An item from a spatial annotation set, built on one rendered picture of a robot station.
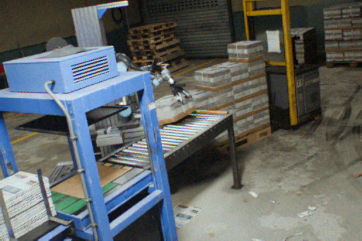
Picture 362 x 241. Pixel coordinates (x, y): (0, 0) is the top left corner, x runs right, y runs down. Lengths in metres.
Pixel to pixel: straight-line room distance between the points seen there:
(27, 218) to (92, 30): 2.25
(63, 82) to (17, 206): 0.76
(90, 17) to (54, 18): 7.50
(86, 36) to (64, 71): 1.86
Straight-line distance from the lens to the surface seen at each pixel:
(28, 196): 2.61
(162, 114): 4.03
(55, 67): 2.52
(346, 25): 9.32
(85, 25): 4.31
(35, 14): 11.46
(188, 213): 4.02
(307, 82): 5.91
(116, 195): 2.83
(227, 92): 5.07
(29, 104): 2.63
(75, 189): 3.05
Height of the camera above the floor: 2.01
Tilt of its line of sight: 15 degrees down
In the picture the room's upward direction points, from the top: 8 degrees counter-clockwise
